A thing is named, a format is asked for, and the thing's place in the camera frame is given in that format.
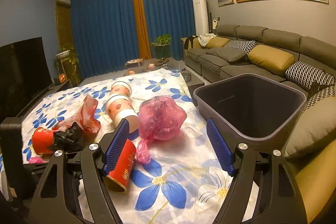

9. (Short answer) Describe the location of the pink plastic bag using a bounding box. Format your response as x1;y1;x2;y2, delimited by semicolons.
136;96;187;164

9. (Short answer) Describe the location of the grey plastic trash bin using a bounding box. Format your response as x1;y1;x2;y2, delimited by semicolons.
194;73;306;153

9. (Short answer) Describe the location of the small pink bag piece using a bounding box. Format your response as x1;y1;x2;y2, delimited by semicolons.
29;156;45;164

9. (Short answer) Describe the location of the red paper cup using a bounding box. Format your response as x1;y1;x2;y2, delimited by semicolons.
106;139;136;193

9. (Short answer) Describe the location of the black plastic bag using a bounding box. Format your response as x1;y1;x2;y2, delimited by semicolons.
47;122;83;153

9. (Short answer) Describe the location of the red cup at left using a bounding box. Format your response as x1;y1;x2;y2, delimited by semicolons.
32;127;55;155

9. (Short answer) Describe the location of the red crumpled plastic bag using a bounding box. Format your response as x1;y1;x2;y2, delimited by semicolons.
52;95;101;138

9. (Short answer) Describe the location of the blue floral white tablecloth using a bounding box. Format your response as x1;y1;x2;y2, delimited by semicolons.
22;69;232;223

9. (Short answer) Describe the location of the beige grey cushion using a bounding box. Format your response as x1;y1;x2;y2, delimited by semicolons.
285;97;336;159

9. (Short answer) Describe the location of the strawberry print paper cup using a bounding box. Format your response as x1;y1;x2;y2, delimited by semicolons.
106;94;139;133

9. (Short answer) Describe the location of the black white patterned pillow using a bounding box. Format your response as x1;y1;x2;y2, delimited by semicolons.
285;61;335;91

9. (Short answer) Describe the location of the black television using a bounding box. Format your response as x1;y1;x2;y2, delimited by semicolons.
0;37;52;121

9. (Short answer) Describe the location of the large mustard cushion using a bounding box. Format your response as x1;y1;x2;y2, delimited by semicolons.
248;45;295;77

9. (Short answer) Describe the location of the plant on stand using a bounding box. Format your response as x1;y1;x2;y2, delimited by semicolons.
55;44;81;86

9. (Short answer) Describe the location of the grey sectional sofa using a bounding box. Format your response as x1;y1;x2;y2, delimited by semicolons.
184;24;336;98

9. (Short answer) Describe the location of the grey flat cushion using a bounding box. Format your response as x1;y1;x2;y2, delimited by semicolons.
208;47;246;63

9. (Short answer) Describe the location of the dark coffee table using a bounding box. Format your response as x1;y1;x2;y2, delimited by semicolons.
124;57;205;106

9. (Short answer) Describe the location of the far patterned pillow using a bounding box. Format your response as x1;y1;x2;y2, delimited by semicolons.
225;40;257;54

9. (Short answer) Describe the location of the small mustard cushion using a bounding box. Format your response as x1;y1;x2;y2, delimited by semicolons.
205;36;230;49

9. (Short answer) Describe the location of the blue curtain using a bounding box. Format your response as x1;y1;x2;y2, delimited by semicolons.
71;0;195;78

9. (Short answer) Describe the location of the white cloth on sofa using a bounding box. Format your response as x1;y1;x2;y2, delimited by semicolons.
198;33;216;47

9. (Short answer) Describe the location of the orange curtain strip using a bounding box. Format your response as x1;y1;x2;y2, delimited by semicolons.
133;0;151;60

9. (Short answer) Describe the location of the potted green plant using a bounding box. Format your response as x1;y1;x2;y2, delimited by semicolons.
151;34;171;59

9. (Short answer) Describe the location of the white standing air conditioner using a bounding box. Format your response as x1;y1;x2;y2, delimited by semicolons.
193;0;209;35

